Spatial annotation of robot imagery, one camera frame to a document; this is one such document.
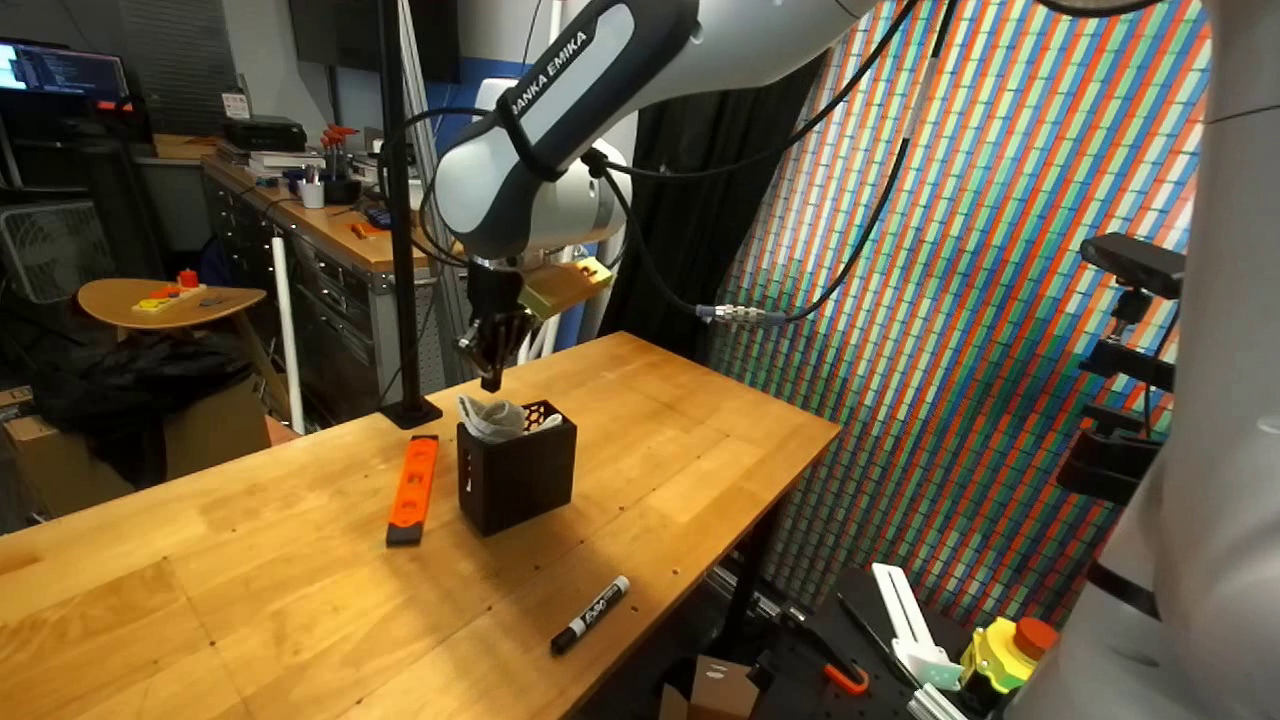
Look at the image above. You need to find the black camera on mount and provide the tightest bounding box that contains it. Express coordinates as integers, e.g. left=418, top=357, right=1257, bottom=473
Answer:
left=1076, top=229, right=1193, bottom=306

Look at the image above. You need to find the black perforated box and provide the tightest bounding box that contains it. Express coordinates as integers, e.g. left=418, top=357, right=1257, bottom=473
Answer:
left=454, top=391, right=586, bottom=541

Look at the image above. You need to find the black bag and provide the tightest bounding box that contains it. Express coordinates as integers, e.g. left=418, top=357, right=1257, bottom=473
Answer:
left=30, top=326, right=261, bottom=494

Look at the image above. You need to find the black printer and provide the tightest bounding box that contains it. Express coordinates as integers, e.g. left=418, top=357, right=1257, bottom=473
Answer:
left=217, top=111, right=311, bottom=158

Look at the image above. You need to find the wooden top workbench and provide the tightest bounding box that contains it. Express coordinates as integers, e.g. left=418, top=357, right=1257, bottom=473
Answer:
left=198, top=148, right=533, bottom=431

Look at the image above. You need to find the white plastic bracket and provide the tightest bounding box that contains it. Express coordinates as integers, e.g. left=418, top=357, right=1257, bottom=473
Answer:
left=867, top=559, right=961, bottom=681

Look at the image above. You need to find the computer monitor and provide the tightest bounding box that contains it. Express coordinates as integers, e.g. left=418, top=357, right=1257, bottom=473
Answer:
left=0, top=36, right=138, bottom=106

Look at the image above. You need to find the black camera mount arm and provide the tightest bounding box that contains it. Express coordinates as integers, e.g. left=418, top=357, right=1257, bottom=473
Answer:
left=1056, top=292, right=1185, bottom=514

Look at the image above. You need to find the large cardboard box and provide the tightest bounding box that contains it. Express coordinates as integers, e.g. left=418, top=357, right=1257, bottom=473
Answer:
left=158, top=378, right=280, bottom=482

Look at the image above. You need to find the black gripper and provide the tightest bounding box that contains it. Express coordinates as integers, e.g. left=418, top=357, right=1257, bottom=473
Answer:
left=455, top=256, right=539, bottom=400

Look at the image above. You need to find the orange marker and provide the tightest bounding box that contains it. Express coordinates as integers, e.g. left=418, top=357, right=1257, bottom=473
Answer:
left=385, top=431, right=445, bottom=554

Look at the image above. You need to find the black curtain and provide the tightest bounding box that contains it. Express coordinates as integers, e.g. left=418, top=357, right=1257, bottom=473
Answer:
left=595, top=54, right=835, bottom=367

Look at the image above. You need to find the round wooden stool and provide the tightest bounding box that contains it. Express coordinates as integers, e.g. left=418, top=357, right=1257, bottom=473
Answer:
left=72, top=269, right=273, bottom=337

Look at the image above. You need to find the black pole stand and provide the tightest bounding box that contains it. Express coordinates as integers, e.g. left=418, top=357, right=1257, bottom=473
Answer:
left=375, top=0, right=447, bottom=431

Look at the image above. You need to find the short white pole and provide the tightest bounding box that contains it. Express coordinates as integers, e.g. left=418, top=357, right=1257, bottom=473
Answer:
left=269, top=232, right=307, bottom=439

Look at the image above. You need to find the small cardboard box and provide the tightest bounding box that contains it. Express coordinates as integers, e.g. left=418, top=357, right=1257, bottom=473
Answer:
left=656, top=653, right=764, bottom=720

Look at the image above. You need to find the yellow green red toy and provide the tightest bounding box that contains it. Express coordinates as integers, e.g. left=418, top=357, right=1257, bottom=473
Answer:
left=961, top=611, right=1066, bottom=702

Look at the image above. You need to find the tan wrist camera mount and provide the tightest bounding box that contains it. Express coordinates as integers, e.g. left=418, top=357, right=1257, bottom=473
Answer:
left=516, top=251, right=621, bottom=326

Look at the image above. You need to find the black marker pen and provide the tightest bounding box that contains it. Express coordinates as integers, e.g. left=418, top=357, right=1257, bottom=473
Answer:
left=549, top=572, right=637, bottom=660

